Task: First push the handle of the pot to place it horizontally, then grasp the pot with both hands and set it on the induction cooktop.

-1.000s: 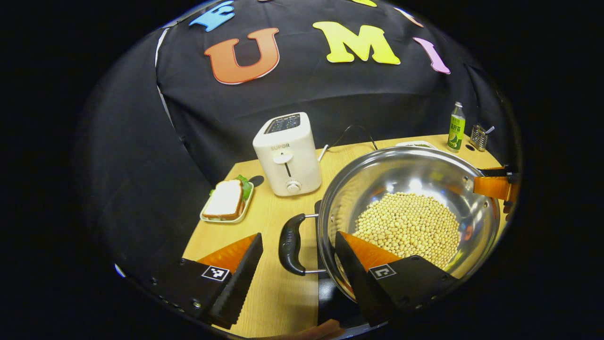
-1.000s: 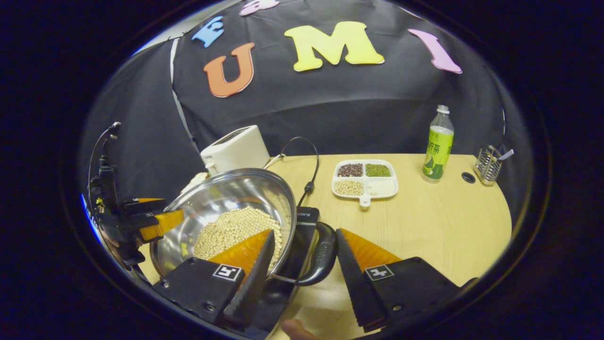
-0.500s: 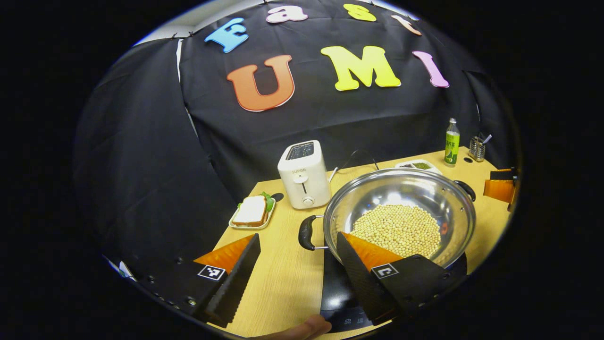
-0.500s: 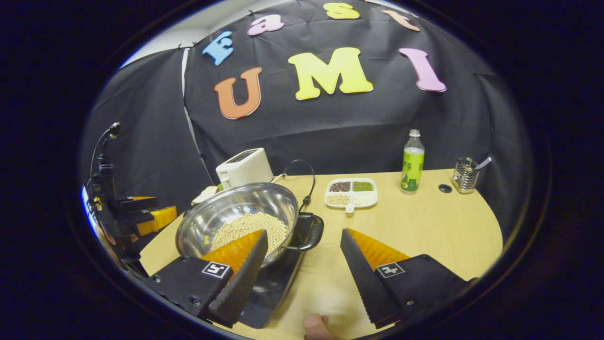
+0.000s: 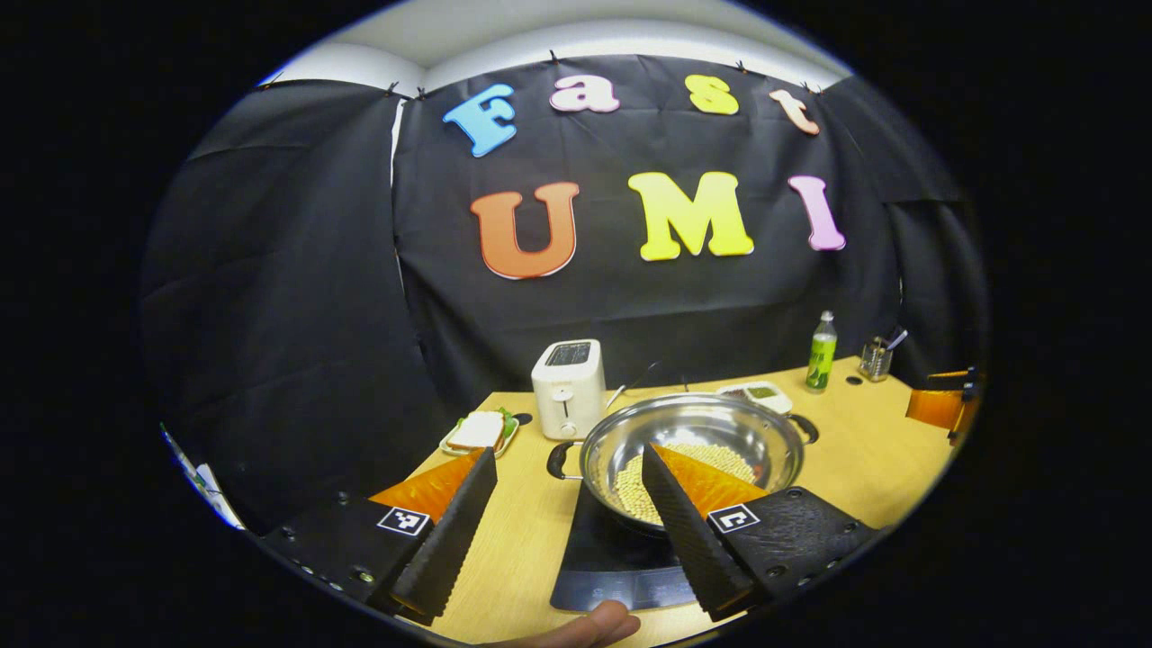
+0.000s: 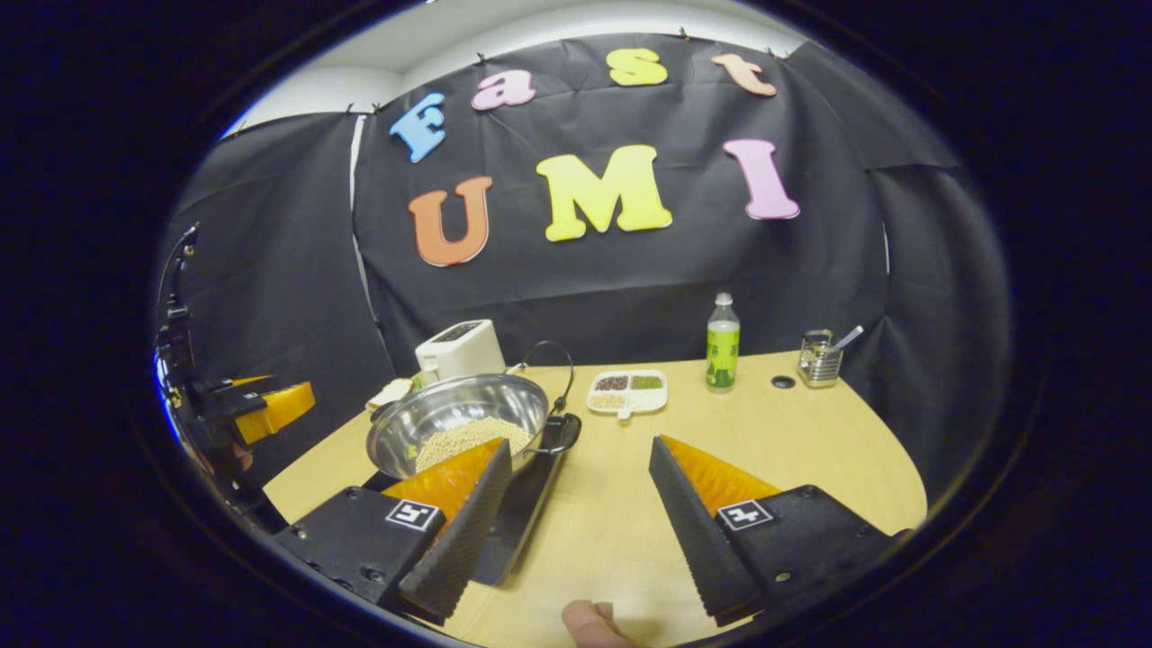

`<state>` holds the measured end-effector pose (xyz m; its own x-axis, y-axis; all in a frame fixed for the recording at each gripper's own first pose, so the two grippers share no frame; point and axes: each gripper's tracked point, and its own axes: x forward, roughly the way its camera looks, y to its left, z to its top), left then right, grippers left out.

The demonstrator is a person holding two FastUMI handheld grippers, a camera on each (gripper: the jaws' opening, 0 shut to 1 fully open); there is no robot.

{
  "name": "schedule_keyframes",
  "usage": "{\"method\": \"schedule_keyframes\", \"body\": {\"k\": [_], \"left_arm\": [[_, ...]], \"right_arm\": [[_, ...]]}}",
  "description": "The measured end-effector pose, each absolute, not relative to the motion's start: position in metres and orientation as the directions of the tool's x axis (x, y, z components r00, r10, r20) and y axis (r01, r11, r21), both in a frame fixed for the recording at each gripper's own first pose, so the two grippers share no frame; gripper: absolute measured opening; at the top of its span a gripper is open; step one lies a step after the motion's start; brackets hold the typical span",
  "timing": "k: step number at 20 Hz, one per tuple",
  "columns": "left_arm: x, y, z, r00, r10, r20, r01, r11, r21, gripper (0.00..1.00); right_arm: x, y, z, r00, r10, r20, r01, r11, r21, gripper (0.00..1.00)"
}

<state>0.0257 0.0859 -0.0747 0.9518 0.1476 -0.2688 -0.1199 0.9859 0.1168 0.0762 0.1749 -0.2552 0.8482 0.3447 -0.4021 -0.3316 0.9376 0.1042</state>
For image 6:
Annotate white divided bean dish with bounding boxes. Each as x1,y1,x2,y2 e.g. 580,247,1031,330
586,369,670,421

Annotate white toaster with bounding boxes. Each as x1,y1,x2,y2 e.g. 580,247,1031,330
414,319,508,386

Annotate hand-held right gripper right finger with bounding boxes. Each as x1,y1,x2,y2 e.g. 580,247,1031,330
648,436,910,628

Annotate metal wire utensil holder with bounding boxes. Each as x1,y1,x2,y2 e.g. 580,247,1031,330
798,328,845,390

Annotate black induction cooktop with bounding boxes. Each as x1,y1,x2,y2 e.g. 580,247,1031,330
360,441,577,588

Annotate steel pot with soybeans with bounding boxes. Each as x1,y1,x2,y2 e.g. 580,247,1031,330
365,373,583,481

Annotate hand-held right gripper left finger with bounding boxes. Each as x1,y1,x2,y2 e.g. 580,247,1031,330
274,438,514,626

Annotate green label drink bottle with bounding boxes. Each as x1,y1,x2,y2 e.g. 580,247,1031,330
705,292,741,395

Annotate black power cable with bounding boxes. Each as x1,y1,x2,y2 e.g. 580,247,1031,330
517,340,577,417

